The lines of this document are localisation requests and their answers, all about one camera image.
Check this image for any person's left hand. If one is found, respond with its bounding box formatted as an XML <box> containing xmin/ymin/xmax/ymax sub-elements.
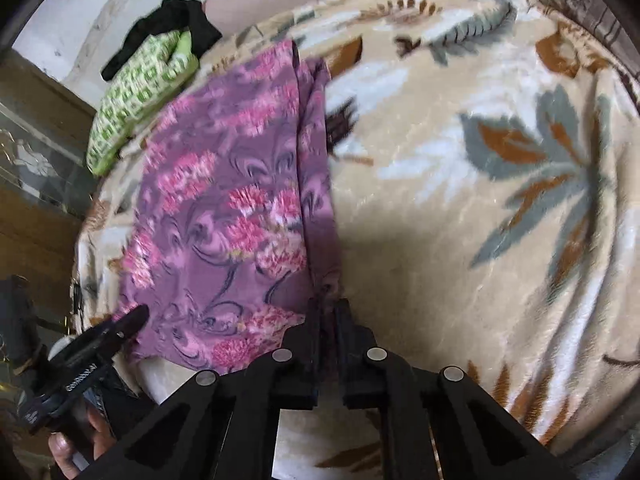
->
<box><xmin>49</xmin><ymin>400</ymin><xmax>119</xmax><ymax>480</ymax></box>

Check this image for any black cloth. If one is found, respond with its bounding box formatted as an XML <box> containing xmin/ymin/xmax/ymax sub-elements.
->
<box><xmin>100</xmin><ymin>0</ymin><xmax>224</xmax><ymax>81</ymax></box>

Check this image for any purple floral garment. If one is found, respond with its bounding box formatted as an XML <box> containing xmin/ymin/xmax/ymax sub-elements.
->
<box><xmin>119</xmin><ymin>40</ymin><xmax>344</xmax><ymax>375</ymax></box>

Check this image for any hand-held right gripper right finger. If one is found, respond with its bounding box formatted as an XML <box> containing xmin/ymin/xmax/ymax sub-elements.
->
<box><xmin>334</xmin><ymin>299</ymin><xmax>567</xmax><ymax>480</ymax></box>

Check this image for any wooden cabinet with glass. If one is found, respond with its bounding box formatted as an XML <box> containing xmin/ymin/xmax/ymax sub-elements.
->
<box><xmin>0</xmin><ymin>45</ymin><xmax>101</xmax><ymax>322</ymax></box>

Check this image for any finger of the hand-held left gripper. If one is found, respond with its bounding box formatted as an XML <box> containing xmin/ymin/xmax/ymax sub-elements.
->
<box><xmin>74</xmin><ymin>304</ymin><xmax>151</xmax><ymax>362</ymax></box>

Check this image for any beige leaf print blanket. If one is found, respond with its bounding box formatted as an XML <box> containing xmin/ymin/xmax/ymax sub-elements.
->
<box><xmin>75</xmin><ymin>0</ymin><xmax>640</xmax><ymax>480</ymax></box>

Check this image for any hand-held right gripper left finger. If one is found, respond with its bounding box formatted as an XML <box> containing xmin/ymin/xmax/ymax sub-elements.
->
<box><xmin>97</xmin><ymin>299</ymin><xmax>322</xmax><ymax>480</ymax></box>

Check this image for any green white patterned pillow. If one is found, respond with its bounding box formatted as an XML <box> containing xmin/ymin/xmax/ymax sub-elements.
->
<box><xmin>86</xmin><ymin>30</ymin><xmax>200</xmax><ymax>177</ymax></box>

